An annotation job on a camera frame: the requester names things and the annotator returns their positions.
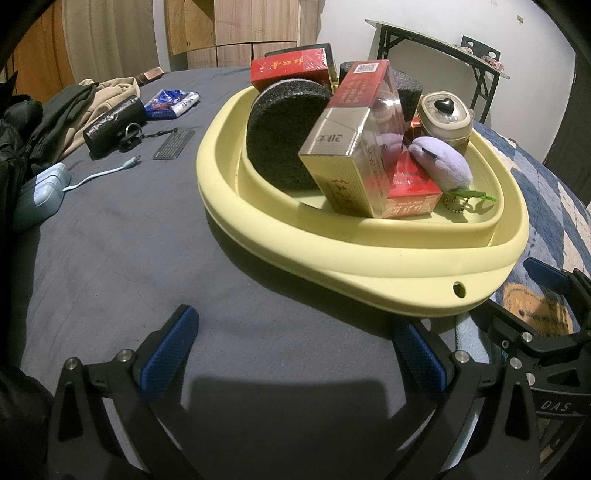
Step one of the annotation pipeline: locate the black foam disc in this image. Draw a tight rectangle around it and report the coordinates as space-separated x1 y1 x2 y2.
339 62 424 123
246 78 334 191

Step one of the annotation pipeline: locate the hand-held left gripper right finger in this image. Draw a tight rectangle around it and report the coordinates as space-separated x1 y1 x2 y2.
392 320 541 480

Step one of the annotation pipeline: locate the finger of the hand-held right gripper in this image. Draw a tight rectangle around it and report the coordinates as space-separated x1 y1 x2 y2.
524 257 591 333
471 300 546 358

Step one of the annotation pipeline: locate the dark door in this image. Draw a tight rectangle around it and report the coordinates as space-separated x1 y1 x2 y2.
545 60 591 208

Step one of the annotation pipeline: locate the beige cloth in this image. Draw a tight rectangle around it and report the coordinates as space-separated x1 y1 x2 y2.
60 76 148 158

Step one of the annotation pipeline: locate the dark red silver carton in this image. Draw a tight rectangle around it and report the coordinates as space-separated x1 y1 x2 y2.
298 60 402 219

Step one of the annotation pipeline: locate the black pouch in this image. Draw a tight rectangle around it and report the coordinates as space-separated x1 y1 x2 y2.
83 96 148 160

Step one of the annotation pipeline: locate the yellow plastic basin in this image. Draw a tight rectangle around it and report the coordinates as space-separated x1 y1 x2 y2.
196 83 529 318

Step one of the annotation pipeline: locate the round tin with heart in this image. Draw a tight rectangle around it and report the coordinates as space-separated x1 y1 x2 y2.
417 91 475 144

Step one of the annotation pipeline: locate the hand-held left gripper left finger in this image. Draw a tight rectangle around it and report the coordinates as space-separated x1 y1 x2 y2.
47 305 200 480

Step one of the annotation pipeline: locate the blue checkered blanket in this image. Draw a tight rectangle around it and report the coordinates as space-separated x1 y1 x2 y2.
455 121 591 361

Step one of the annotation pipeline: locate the wooden wardrobe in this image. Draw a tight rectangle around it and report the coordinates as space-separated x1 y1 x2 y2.
165 0 324 70

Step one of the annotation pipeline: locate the beige curtain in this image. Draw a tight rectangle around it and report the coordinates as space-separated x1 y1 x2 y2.
62 0 160 84

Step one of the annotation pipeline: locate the light blue cable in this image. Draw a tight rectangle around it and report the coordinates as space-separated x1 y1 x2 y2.
62 156 141 195

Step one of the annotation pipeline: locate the red white carton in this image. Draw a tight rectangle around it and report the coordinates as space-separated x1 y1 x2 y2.
250 46 338 90

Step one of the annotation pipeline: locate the dark jacket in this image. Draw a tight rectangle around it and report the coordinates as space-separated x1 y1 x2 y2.
0 83 98 222

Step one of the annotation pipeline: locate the orange curtain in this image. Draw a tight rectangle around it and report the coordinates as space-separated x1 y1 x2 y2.
11 0 75 104

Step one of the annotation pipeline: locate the black folding table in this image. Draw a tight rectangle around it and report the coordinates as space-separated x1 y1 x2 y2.
365 18 513 125

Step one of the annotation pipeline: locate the purple plush keychain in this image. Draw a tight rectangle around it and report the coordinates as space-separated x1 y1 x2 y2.
409 136 497 215

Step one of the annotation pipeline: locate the red gold box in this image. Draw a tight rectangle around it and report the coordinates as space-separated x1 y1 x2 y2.
385 150 443 217

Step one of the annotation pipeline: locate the copper box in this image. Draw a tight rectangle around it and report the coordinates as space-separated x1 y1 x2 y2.
136 67 166 86

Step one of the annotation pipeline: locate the blue tissue packet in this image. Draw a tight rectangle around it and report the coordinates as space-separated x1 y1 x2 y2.
144 89 200 121

